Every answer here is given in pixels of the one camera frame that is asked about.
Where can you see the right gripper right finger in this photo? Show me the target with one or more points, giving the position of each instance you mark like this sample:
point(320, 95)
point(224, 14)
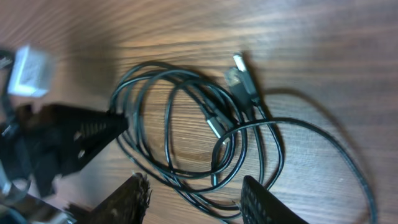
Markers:
point(258, 206)

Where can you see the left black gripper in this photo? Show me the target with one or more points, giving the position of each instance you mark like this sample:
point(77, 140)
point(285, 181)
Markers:
point(59, 139)

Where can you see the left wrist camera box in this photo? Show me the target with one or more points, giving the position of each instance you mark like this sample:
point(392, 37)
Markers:
point(32, 72)

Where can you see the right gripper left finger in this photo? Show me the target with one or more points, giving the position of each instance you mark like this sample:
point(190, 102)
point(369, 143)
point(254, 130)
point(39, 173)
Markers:
point(126, 205)

